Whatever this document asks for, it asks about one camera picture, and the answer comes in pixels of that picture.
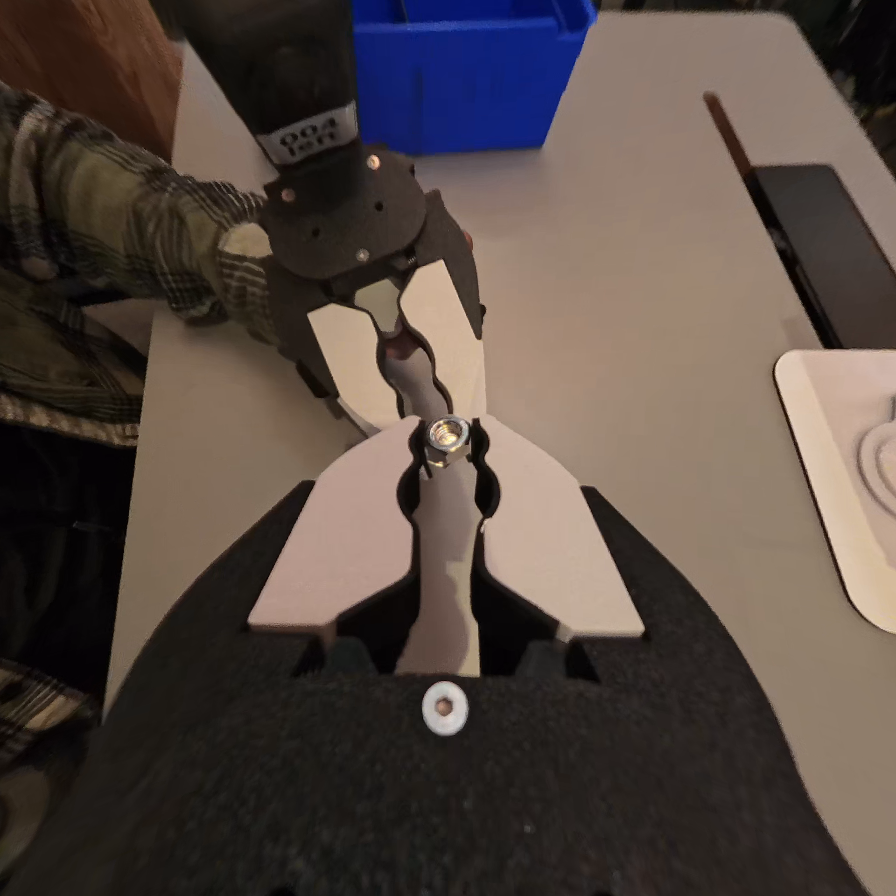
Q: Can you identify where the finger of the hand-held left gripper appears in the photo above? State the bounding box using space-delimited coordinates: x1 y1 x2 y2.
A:
307 300 406 434
398 259 487 421

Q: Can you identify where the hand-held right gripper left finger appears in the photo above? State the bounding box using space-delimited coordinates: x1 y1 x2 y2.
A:
247 419 423 640

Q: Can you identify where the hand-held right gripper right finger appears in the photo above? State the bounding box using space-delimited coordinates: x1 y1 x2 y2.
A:
473 416 646 642

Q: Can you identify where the black tablet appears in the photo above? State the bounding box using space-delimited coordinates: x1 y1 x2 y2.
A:
745 163 896 351

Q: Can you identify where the white tray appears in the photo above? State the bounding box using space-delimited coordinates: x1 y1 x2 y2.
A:
773 349 896 637

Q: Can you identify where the person's torso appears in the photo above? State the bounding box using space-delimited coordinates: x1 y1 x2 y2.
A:
0 280 151 774

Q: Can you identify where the blue plastic bin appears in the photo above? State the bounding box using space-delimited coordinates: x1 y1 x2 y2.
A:
350 0 597 156

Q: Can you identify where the silver hex nut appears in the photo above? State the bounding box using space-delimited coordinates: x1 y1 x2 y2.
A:
423 414 469 471

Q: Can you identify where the person's left forearm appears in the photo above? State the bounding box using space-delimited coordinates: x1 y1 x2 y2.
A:
0 80 281 344

